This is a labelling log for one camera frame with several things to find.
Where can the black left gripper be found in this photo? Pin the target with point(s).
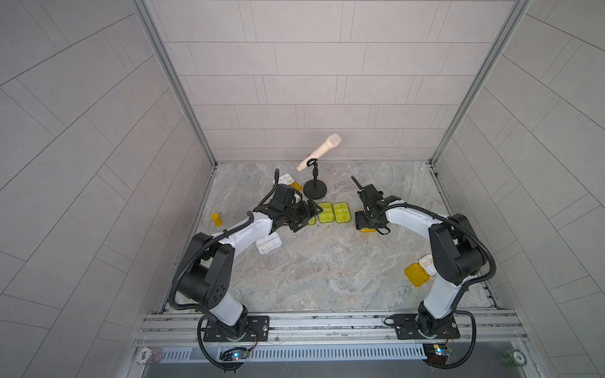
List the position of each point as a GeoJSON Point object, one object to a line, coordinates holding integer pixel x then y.
{"type": "Point", "coordinates": [304, 215]}

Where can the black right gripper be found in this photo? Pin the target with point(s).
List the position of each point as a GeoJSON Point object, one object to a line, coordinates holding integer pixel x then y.
{"type": "Point", "coordinates": [359, 222]}

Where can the clear pillbox white tray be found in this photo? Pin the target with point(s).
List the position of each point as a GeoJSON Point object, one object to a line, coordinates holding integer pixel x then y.
{"type": "Point", "coordinates": [272, 251]}

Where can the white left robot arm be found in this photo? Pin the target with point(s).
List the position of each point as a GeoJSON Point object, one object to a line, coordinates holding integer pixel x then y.
{"type": "Point", "coordinates": [202, 280]}

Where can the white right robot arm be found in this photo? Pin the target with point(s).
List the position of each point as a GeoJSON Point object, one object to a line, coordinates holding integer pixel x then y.
{"type": "Point", "coordinates": [460, 258]}

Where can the black microphone stand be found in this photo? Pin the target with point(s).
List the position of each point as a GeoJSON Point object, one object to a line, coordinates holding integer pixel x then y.
{"type": "Point", "coordinates": [315, 188]}

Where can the beige microphone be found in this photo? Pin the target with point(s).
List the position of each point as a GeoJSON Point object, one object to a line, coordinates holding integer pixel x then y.
{"type": "Point", "coordinates": [331, 142]}

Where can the yellow pillbox left edge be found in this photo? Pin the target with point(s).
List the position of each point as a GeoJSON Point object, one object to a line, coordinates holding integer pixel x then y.
{"type": "Point", "coordinates": [216, 219]}

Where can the right green circuit board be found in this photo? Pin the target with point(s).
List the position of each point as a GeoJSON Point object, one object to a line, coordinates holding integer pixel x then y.
{"type": "Point", "coordinates": [437, 353]}

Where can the green circuit board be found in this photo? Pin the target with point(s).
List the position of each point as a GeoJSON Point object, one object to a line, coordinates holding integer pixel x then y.
{"type": "Point", "coordinates": [437, 353]}
{"type": "Point", "coordinates": [237, 354]}

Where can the left green circuit board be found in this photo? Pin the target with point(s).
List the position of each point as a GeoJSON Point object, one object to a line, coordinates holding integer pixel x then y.
{"type": "Point", "coordinates": [237, 354]}

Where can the right round marker disc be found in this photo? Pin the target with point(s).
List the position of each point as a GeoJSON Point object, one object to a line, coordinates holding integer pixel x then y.
{"type": "Point", "coordinates": [512, 358]}

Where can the round marker disc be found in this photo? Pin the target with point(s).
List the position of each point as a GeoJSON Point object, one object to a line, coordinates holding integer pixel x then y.
{"type": "Point", "coordinates": [512, 358]}
{"type": "Point", "coordinates": [149, 355]}

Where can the left round marker disc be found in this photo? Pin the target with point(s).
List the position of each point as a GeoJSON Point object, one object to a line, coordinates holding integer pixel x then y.
{"type": "Point", "coordinates": [149, 355]}

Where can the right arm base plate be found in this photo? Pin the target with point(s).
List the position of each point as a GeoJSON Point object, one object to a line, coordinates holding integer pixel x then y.
{"type": "Point", "coordinates": [413, 326]}

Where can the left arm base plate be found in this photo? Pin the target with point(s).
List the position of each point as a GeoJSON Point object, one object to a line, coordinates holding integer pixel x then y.
{"type": "Point", "coordinates": [246, 330]}

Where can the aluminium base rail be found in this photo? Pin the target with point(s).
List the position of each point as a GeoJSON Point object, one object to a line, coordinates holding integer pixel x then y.
{"type": "Point", "coordinates": [331, 328]}

